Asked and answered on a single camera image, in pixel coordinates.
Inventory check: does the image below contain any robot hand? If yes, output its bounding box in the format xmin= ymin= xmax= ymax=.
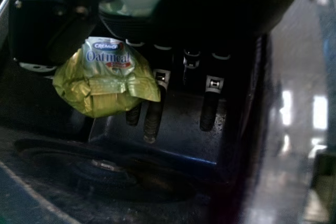
xmin=7 ymin=0 xmax=303 ymax=144

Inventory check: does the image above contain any yellow-green biscuit packet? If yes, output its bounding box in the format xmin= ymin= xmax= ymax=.
xmin=51 ymin=36 xmax=162 ymax=119

